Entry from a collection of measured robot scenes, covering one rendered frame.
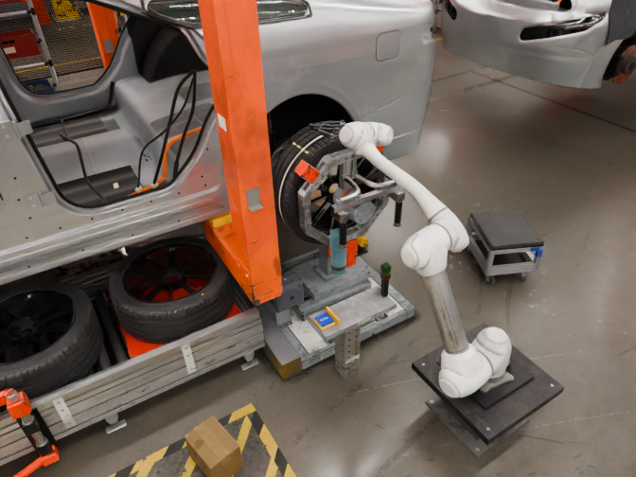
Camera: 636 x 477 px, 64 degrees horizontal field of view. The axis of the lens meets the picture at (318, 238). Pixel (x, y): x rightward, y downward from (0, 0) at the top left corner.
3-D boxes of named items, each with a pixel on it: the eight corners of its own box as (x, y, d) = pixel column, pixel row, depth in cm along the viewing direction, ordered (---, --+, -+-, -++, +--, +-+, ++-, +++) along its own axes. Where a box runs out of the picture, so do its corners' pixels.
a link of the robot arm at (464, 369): (498, 382, 224) (467, 411, 213) (468, 374, 238) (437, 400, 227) (450, 221, 206) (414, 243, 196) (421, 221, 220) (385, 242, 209)
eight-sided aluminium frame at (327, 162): (380, 220, 301) (385, 135, 268) (387, 226, 296) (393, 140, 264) (300, 252, 279) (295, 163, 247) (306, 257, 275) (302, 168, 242)
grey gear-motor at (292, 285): (275, 282, 335) (271, 239, 314) (308, 321, 305) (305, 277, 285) (250, 291, 327) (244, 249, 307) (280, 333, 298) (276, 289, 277)
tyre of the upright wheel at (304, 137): (317, 241, 319) (383, 156, 311) (337, 261, 302) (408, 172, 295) (242, 196, 272) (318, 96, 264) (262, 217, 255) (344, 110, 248)
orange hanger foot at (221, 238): (231, 229, 308) (223, 180, 287) (270, 277, 271) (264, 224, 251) (204, 238, 301) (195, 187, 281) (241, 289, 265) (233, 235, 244)
